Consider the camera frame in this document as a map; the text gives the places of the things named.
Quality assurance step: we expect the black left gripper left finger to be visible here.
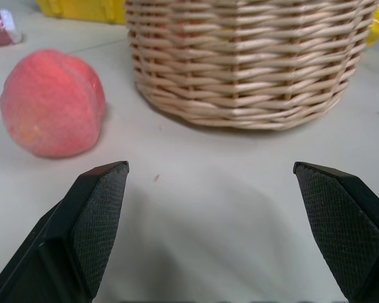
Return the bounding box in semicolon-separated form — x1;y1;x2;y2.
0;160;130;303

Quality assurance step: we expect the pink peach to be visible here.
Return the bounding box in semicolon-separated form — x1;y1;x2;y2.
0;49;107;159

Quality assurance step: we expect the woven wicker basket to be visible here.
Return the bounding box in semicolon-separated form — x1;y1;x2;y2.
124;0;379;131

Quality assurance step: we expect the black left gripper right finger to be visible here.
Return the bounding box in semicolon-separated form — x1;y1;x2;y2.
292;161;379;303

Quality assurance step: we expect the pink foil snack packet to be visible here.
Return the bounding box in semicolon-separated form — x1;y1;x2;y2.
0;8;23;49

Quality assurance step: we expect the yellow plastic container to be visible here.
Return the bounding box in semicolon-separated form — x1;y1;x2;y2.
35;0;127;25

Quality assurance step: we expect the yellow plastic bag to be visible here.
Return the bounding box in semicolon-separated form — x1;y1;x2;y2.
365;3;379;48

